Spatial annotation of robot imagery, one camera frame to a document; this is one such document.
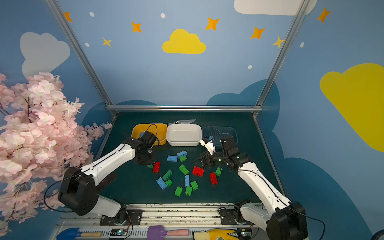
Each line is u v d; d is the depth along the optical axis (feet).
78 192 1.38
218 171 2.85
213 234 2.24
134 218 2.42
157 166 2.95
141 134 3.42
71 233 2.29
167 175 2.84
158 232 2.26
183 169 2.96
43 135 1.36
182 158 3.13
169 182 2.76
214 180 2.83
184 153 3.15
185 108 4.16
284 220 1.29
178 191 2.64
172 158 3.07
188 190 2.63
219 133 3.63
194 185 2.72
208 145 2.25
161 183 2.76
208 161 2.18
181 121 3.77
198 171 2.88
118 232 2.32
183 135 3.52
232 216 2.44
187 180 2.77
